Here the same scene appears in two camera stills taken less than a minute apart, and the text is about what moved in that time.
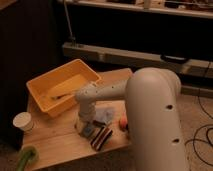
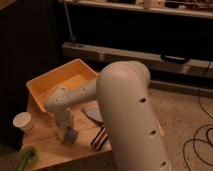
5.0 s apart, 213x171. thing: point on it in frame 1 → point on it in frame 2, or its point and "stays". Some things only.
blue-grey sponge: [88, 130] → [70, 136]
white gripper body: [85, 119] → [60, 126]
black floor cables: [207, 125] stays
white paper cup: [23, 120] stays
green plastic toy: [28, 153] stays
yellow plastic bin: [55, 90] stays
